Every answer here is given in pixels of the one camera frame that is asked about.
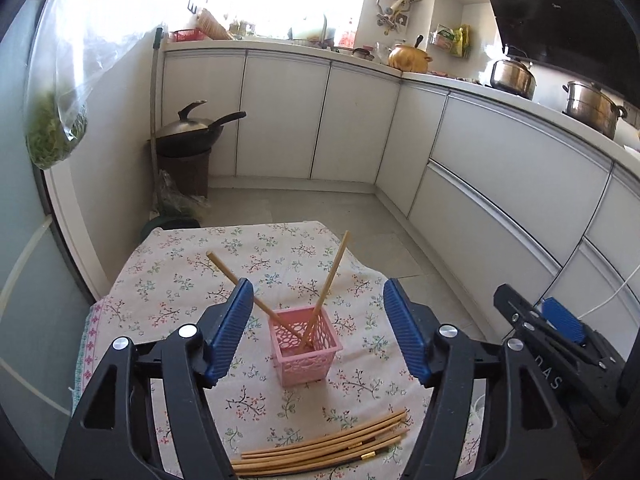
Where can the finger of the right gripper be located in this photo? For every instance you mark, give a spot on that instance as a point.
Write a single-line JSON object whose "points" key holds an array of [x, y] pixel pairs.
{"points": [[596, 386]]}

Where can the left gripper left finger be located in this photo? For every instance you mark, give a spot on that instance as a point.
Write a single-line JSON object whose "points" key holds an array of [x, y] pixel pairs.
{"points": [[112, 433]]}

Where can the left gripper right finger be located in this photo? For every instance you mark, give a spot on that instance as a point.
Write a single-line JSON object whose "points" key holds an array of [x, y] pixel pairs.
{"points": [[524, 433]]}

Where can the black gold-banded chopstick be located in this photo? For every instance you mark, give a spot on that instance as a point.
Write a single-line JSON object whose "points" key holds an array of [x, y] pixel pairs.
{"points": [[365, 452]]}

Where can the pink perforated utensil basket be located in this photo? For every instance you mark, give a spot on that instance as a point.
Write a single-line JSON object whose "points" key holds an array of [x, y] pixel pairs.
{"points": [[296, 362]]}

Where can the white kitchen cabinets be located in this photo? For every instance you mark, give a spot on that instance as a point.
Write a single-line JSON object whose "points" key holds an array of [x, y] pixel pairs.
{"points": [[493, 188]]}

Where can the floral tablecloth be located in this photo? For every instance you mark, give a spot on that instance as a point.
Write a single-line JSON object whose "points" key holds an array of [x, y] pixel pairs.
{"points": [[168, 281]]}

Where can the steel steamer pot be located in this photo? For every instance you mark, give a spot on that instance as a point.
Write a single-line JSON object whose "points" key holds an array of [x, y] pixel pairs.
{"points": [[589, 105]]}

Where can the steel stock pot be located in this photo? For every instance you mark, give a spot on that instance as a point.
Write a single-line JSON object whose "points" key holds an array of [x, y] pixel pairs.
{"points": [[513, 77]]}

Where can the black wok with lid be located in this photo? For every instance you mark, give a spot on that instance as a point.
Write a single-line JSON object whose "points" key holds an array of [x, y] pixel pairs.
{"points": [[190, 136]]}

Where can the black range hood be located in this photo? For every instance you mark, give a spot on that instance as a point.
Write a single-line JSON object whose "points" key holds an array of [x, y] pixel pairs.
{"points": [[595, 39]]}

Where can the golden cooking pot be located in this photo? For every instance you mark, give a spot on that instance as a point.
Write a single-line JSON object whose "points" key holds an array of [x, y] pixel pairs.
{"points": [[410, 59]]}

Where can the red basket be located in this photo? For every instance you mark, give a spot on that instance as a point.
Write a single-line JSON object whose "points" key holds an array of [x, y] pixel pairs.
{"points": [[185, 35]]}

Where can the woven bamboo basket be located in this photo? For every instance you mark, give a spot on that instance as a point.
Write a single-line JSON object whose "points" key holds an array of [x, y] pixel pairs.
{"points": [[209, 26]]}

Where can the bag of green vegetables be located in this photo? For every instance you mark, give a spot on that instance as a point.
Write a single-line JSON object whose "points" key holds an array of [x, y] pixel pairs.
{"points": [[76, 43]]}

